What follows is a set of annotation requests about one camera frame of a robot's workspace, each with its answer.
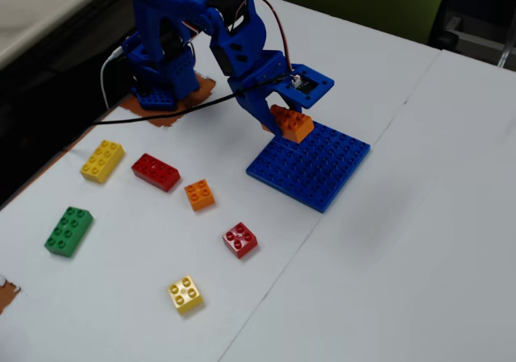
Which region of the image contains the black chair with metal frame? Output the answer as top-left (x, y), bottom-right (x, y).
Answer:
top-left (429, 0), bottom-right (516, 69)

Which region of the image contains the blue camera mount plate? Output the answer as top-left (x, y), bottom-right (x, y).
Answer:
top-left (273, 63), bottom-right (335, 110)

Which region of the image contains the orange 2x4 block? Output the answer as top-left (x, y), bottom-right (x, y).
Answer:
top-left (260, 104), bottom-right (314, 144)

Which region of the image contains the yellow 2x4 block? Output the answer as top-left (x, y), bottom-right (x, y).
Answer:
top-left (79, 139), bottom-right (125, 185)

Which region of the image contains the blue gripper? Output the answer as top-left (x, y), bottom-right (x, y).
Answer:
top-left (227, 49), bottom-right (303, 139)

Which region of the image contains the yellow 2x2 block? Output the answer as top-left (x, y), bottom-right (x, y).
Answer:
top-left (167, 275), bottom-right (204, 314)

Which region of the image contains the red 2x4 block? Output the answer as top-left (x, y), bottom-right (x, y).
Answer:
top-left (131, 153), bottom-right (181, 193)

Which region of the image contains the black cable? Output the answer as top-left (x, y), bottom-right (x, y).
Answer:
top-left (91, 75), bottom-right (293, 126)

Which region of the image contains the orange 2x2 block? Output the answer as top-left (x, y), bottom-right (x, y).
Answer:
top-left (184, 179), bottom-right (216, 212)

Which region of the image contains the green 2x4 block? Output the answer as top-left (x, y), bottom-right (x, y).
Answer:
top-left (44, 206), bottom-right (94, 258)

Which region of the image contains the red 2x2 block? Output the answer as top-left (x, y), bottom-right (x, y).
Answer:
top-left (221, 222), bottom-right (259, 260)

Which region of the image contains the white board sheet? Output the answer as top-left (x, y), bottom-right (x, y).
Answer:
top-left (219, 48), bottom-right (516, 362)
top-left (0, 0), bottom-right (441, 362)

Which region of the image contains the red white servo wire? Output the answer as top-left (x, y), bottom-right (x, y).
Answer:
top-left (241, 0), bottom-right (295, 85)

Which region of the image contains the white cable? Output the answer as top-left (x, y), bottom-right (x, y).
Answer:
top-left (100, 47), bottom-right (124, 109)

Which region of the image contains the white desk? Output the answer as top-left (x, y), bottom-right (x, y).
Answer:
top-left (0, 0), bottom-right (126, 69)

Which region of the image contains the blue 8x8 baseplate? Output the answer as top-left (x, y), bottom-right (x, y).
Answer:
top-left (245, 122), bottom-right (371, 214)

